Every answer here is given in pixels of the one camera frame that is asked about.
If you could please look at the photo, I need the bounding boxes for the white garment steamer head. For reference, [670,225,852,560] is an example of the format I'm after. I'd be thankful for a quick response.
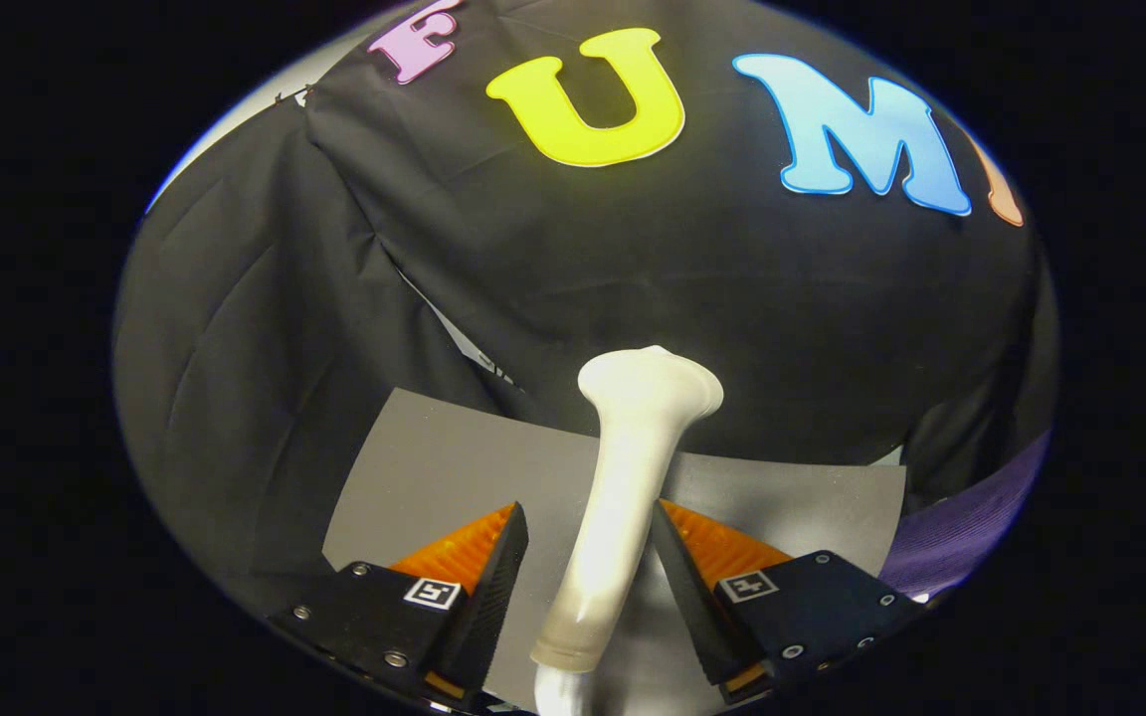
[531,345,725,675]

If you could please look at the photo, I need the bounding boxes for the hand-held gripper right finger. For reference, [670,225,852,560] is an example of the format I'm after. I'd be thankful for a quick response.
[651,499,932,705]

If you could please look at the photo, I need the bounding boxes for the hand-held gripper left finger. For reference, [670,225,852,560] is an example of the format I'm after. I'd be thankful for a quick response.
[270,502,530,712]

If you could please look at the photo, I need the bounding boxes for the grey drawer cabinet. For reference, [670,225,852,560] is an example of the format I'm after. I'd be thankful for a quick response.
[322,388,907,712]

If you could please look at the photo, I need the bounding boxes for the black backdrop cloth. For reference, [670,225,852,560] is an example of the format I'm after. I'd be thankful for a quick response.
[113,99,524,608]
[304,0,1042,468]

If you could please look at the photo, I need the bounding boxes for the purple corduroy jacket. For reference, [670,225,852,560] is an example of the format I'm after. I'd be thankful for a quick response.
[876,430,1051,603]

